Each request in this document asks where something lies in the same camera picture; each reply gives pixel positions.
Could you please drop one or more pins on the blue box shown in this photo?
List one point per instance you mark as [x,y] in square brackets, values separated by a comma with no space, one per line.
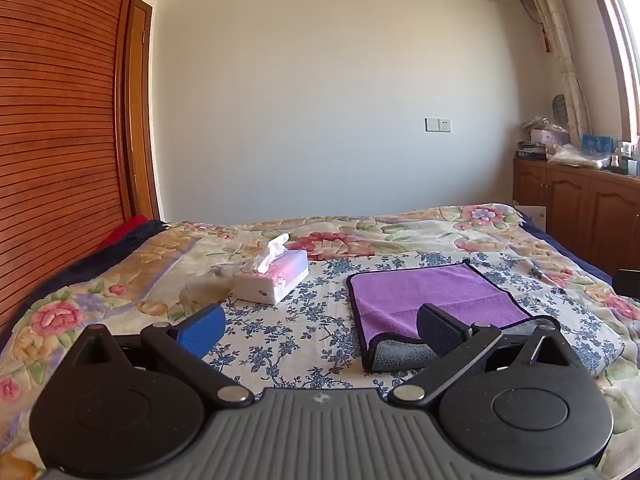
[596,144]

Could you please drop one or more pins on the white cardboard box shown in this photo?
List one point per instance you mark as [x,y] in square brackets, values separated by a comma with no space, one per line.
[534,217]

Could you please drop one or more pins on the wooden cabinet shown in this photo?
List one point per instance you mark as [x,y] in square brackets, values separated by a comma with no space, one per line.
[575,200]

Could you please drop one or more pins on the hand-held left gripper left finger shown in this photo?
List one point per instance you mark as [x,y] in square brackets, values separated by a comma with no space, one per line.
[202,331]

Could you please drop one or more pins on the stack of books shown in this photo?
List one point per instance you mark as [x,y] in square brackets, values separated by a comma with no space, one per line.
[531,151]

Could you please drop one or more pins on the blue floral bed sheet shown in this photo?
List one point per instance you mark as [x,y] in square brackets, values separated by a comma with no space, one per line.
[300,330]

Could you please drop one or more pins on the dark blue blanket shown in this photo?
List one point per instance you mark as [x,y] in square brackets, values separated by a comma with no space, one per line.
[125,246]

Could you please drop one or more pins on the red hanging tassel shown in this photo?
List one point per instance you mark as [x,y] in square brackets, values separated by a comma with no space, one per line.
[548,42]

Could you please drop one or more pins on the white and pink tissue box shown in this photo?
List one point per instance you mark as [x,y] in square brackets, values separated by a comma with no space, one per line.
[280,276]

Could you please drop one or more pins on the white wall socket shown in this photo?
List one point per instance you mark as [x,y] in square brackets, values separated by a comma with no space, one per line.
[437,125]

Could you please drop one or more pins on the red cloth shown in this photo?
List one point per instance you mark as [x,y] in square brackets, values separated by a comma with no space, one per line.
[125,227]

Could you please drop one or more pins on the patterned curtain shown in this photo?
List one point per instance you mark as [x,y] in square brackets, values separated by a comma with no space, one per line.
[565,50]

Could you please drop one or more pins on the clear plastic bag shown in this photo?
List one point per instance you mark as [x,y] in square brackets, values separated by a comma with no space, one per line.
[575,156]

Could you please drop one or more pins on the floral quilt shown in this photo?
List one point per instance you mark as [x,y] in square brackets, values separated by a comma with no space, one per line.
[325,235]

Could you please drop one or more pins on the wooden louvered wardrobe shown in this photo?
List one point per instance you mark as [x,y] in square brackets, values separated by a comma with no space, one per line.
[60,110]

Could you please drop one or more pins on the purple towel with grey back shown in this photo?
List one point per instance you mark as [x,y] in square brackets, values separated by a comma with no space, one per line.
[425,285]

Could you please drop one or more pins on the wooden window frame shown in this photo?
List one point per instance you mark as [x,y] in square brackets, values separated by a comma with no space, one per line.
[617,35]

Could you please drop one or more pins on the black object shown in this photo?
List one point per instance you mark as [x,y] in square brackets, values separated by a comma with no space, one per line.
[627,284]

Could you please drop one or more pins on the small bottles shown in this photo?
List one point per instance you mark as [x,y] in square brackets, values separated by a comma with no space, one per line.
[625,160]

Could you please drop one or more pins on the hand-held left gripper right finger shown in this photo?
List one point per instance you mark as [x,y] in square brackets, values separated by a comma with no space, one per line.
[441,331]

